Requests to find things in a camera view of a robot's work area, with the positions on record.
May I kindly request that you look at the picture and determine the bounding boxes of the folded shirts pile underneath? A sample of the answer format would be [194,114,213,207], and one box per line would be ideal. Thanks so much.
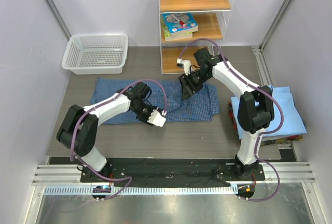
[228,100,303,146]

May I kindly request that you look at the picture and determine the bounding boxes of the red white marker pen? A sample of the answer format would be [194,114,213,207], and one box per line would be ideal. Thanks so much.
[171,14,186,27]

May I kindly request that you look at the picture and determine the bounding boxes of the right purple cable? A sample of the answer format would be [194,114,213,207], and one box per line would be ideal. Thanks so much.
[178,38,284,203]

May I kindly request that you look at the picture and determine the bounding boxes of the folded light blue shirt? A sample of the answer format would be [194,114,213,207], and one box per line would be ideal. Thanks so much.
[230,85,307,141]

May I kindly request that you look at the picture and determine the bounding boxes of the green book underneath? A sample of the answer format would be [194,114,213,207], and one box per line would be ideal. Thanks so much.
[161,19,192,41]

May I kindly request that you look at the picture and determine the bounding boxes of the purple cable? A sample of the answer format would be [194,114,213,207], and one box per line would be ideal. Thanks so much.
[69,79,168,202]
[178,38,284,203]

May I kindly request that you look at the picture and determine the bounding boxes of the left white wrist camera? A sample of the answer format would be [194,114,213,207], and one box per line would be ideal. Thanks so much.
[147,109,167,127]

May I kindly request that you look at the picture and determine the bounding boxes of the blue children's book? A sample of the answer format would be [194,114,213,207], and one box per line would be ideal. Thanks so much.
[161,13,198,37]

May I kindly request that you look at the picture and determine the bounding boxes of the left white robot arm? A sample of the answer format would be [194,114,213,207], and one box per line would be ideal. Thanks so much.
[56,82,165,182]

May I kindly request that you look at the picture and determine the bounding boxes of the dark blue checkered shirt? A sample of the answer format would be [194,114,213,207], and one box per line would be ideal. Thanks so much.
[90,78,220,125]

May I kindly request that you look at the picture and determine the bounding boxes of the aluminium rail frame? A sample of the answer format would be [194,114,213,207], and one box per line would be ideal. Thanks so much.
[32,162,315,199]

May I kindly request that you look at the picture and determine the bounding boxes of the black mounting base plate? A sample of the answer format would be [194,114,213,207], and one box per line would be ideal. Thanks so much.
[48,156,266,183]

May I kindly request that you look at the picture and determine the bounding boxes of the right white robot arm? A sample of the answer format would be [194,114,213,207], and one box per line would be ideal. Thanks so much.
[176,48,274,180]

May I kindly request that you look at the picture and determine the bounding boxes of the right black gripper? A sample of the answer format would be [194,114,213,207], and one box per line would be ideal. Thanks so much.
[178,69,211,101]

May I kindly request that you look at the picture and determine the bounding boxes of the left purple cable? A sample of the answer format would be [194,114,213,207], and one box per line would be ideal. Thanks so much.
[69,79,168,202]

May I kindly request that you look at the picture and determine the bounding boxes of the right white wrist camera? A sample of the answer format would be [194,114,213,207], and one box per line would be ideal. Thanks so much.
[176,58,191,75]

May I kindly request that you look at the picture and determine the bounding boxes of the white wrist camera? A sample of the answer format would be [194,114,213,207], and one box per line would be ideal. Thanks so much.
[176,58,191,75]
[147,109,167,127]

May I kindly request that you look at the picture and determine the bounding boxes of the white plastic laundry basket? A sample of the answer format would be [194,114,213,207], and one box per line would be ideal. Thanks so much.
[62,33,129,75]

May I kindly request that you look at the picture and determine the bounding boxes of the white wire wooden shelf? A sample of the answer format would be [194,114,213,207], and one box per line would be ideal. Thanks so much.
[158,0,236,74]

